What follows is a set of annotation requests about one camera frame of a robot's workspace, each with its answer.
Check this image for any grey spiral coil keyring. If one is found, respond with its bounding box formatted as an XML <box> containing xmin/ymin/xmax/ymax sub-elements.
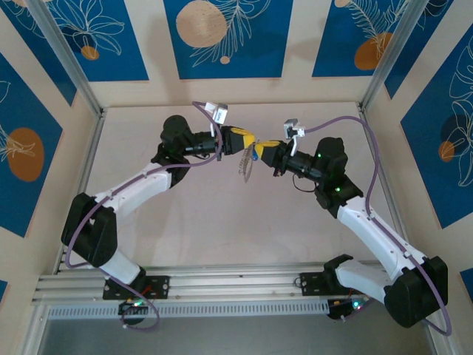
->
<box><xmin>237</xmin><ymin>143</ymin><xmax>258</xmax><ymax>183</ymax></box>

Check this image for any grey metal panel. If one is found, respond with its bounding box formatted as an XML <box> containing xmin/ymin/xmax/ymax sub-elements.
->
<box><xmin>36</xmin><ymin>318</ymin><xmax>435</xmax><ymax>355</ymax></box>

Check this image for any right gripper thin black wire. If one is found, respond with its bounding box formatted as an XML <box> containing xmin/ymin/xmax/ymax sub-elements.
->
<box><xmin>293</xmin><ymin>172</ymin><xmax>319</xmax><ymax>193</ymax></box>

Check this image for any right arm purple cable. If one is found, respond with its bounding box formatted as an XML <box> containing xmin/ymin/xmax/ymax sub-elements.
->
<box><xmin>304</xmin><ymin>115</ymin><xmax>454</xmax><ymax>337</ymax></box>

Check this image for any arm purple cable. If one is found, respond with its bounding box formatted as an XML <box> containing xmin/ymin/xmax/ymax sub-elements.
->
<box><xmin>65</xmin><ymin>101</ymin><xmax>225</xmax><ymax>331</ymax></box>
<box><xmin>304</xmin><ymin>115</ymin><xmax>454</xmax><ymax>337</ymax></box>

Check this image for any aluminium table side rail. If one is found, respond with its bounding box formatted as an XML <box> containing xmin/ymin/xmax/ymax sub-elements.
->
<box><xmin>53</xmin><ymin>109</ymin><xmax>108</xmax><ymax>274</ymax></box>
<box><xmin>356</xmin><ymin>103</ymin><xmax>417</xmax><ymax>267</ymax></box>

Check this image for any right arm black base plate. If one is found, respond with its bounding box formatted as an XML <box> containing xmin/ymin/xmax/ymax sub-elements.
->
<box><xmin>299</xmin><ymin>271</ymin><xmax>369</xmax><ymax>297</ymax></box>

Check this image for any aluminium corner post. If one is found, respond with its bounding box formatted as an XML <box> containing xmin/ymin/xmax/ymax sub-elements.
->
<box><xmin>27</xmin><ymin>0</ymin><xmax>106</xmax><ymax>118</ymax></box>
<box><xmin>360</xmin><ymin>0</ymin><xmax>432</xmax><ymax>112</ymax></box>

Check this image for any aluminium base rail beam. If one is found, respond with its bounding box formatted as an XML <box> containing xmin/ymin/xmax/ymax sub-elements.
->
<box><xmin>31</xmin><ymin>261</ymin><xmax>440</xmax><ymax>306</ymax></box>

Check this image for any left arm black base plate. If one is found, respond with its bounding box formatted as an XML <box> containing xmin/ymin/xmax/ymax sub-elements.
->
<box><xmin>102</xmin><ymin>275</ymin><xmax>171</xmax><ymax>300</ymax></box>

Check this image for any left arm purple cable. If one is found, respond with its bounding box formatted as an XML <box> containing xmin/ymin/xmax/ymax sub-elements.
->
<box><xmin>65</xmin><ymin>101</ymin><xmax>225</xmax><ymax>331</ymax></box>

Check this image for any grey slotted cable duct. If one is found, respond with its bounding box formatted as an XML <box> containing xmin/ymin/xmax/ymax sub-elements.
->
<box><xmin>47</xmin><ymin>299</ymin><xmax>330</xmax><ymax>320</ymax></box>

